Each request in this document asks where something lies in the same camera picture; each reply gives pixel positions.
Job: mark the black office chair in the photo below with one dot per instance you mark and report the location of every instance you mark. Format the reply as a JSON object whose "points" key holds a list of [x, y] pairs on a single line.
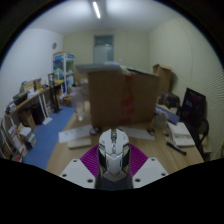
{"points": [[204, 136]]}

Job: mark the black marker pen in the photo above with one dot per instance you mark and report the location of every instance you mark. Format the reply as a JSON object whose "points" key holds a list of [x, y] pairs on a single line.
{"points": [[176, 148]]}

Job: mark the round wall clock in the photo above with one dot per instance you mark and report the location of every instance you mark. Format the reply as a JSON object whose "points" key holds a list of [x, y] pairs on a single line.
{"points": [[54, 45]]}

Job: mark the tall cardboard box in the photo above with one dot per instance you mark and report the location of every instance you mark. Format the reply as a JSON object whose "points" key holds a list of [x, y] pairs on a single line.
{"points": [[164, 78]]}

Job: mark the black computer monitor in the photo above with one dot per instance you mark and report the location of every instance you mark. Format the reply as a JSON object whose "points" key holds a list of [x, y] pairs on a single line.
{"points": [[193, 106]]}

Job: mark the grey paper sheet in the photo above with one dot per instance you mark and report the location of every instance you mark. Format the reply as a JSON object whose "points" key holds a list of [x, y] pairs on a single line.
{"points": [[141, 132]]}

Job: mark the white open notebook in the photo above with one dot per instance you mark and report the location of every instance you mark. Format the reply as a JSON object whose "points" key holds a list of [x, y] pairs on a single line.
{"points": [[181, 133]]}

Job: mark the cluttered book shelf unit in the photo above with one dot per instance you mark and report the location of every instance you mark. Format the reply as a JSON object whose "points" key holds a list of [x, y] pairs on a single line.
{"points": [[15, 141]]}

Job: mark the black floor stand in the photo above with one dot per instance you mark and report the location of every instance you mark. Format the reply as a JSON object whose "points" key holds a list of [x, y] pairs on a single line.
{"points": [[55, 95]]}

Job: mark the large brown cardboard box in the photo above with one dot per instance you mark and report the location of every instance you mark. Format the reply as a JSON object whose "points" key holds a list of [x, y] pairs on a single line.
{"points": [[113, 96]]}

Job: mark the grey door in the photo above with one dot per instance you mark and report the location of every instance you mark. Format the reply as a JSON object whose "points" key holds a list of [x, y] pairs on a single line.
{"points": [[103, 50]]}

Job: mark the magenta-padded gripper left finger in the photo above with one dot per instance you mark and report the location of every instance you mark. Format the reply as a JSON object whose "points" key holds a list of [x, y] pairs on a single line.
{"points": [[78, 173]]}

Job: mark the wooden side desk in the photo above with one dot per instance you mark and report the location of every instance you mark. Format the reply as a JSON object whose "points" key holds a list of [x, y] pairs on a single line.
{"points": [[26, 100]]}

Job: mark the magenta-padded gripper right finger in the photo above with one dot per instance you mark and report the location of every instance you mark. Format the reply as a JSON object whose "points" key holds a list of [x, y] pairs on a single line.
{"points": [[150, 171]]}

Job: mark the clear glass jar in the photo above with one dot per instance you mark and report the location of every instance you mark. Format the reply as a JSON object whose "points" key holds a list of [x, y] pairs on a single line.
{"points": [[80, 105]]}

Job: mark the blue and white glass cabinet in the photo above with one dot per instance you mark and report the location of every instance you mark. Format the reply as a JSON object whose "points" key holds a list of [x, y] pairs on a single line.
{"points": [[63, 71]]}

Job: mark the white and grey computer mouse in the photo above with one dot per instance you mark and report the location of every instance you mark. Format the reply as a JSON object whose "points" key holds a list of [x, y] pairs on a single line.
{"points": [[114, 153]]}

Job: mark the white paper sheet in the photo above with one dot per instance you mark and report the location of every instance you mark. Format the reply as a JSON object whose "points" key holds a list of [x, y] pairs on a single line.
{"points": [[75, 133]]}

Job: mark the long ceiling light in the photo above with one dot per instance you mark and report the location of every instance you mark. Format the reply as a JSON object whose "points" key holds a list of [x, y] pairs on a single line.
{"points": [[96, 9]]}

